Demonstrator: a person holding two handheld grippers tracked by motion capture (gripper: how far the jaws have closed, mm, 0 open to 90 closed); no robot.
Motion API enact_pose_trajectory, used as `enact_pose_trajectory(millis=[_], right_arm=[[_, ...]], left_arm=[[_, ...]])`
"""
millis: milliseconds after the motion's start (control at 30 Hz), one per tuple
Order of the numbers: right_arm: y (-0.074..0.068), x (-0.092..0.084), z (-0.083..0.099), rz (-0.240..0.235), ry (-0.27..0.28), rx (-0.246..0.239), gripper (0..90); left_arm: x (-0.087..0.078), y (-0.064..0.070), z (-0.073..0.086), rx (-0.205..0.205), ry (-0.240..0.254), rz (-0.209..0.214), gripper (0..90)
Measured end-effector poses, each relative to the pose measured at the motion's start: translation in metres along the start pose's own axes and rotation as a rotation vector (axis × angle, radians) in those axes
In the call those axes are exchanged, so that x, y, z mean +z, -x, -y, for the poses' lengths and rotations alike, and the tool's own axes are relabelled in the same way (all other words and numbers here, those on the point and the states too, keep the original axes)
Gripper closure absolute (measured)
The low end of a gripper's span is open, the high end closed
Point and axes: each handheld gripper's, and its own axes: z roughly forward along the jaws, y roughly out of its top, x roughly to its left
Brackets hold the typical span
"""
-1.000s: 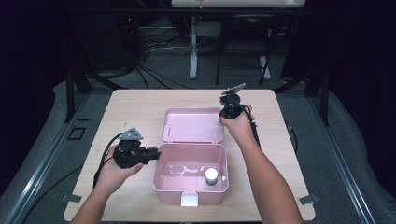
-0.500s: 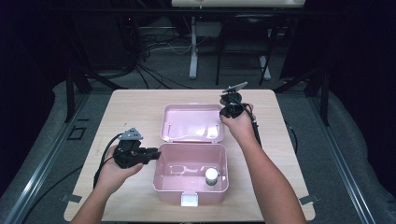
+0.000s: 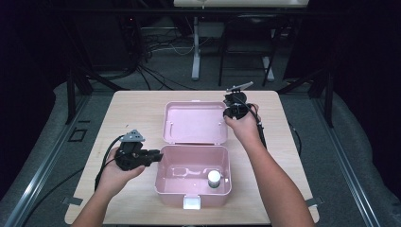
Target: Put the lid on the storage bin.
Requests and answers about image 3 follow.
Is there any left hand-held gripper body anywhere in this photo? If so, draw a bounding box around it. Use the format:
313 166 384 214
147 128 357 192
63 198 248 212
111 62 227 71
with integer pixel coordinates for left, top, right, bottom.
113 129 147 172

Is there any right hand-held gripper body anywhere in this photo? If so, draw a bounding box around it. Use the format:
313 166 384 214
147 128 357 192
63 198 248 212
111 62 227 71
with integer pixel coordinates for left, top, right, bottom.
225 81 254 121

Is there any pink storage box white handle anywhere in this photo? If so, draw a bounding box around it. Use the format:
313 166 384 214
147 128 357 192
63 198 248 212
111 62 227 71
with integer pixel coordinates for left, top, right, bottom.
154 99 233 211

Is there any small white-capped bottle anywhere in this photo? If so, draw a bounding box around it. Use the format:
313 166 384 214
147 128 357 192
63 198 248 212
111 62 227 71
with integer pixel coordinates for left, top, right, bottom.
207 169 221 189

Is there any person's right hand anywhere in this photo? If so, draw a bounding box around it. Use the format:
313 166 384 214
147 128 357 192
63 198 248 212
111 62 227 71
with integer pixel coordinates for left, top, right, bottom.
224 104 264 148

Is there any person's left hand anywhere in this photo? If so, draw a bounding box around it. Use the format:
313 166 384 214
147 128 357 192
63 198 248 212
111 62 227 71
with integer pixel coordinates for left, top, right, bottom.
99 148 146 197

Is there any white desk leg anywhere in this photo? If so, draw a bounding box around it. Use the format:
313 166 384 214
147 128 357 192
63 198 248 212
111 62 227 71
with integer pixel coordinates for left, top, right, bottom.
262 56 275 82
191 16 201 81

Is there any black chair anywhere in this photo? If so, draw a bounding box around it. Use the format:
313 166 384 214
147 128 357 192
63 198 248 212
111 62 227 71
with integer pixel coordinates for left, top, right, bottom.
218 13 278 88

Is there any grey tape strip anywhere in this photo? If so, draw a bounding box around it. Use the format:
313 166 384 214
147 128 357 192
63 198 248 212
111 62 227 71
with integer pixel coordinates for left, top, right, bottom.
305 196 324 208
61 196 84 206

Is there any black metal stand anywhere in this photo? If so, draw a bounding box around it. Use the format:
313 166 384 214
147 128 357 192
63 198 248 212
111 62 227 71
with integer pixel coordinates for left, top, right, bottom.
64 18 131 126
277 67 335 129

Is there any white desk top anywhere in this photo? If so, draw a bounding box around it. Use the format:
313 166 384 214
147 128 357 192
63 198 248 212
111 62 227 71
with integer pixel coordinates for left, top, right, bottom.
173 0 311 9

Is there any left hand-held gripper cable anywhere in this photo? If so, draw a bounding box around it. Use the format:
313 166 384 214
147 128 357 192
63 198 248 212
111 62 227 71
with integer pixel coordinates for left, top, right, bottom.
94 135 126 192

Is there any hand-held gripper cable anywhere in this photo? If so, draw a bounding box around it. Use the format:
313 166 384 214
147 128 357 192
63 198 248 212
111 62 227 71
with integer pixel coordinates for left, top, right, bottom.
235 94 269 149
94 135 126 192

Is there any right hand-held gripper cable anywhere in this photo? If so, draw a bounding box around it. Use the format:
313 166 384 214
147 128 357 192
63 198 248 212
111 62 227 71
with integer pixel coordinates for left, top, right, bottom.
235 94 269 149

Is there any black cable beside table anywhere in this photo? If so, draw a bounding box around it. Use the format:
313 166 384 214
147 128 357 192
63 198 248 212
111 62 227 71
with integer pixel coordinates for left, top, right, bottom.
288 121 303 157

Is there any bundle of floor cables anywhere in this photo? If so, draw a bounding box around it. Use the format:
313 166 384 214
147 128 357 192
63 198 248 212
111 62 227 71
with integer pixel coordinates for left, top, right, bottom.
135 27 197 93

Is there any aluminium floor rail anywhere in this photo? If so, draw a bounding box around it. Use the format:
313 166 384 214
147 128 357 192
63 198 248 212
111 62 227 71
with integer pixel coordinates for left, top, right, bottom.
310 94 381 227
4 94 93 227

